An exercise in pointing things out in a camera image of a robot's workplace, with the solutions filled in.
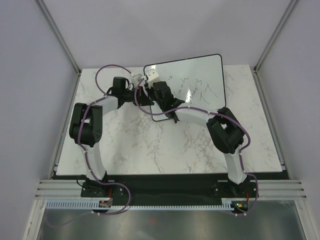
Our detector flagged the black-framed small whiteboard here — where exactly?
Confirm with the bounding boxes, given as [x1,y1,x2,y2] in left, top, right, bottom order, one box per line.
[143,53,227,111]

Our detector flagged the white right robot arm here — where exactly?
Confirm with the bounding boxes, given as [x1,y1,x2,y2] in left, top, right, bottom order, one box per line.
[144,81,247,197]

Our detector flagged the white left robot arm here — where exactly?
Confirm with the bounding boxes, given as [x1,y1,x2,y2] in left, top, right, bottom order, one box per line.
[69,76,154,197]

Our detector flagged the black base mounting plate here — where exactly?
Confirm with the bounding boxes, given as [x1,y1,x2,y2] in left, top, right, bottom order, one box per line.
[81,173,257,205]

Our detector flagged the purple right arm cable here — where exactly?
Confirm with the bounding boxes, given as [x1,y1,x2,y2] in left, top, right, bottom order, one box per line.
[134,77,252,176]

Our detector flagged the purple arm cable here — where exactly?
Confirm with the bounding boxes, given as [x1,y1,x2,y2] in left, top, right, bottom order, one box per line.
[134,77,252,176]
[44,63,134,228]

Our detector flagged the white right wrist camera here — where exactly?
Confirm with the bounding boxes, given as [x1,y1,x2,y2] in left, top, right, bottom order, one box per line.
[145,68,160,88]

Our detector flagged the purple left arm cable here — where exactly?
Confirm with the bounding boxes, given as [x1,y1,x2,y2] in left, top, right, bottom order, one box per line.
[44,63,134,228]

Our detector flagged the aluminium left corner post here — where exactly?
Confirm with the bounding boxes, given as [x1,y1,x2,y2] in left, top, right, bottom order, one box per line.
[34,0,81,76]

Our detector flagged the aluminium corner post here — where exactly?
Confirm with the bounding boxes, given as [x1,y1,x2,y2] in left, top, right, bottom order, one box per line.
[252,0,305,73]
[34,0,81,76]

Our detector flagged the aluminium right corner post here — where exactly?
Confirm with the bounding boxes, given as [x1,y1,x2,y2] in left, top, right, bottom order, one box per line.
[252,0,305,73]

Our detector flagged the aluminium frame rail front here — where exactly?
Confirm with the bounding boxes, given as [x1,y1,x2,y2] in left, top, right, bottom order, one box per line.
[35,180,307,201]

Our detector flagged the white slotted cable duct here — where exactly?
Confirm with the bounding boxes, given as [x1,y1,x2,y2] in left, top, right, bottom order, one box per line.
[45,199,248,211]

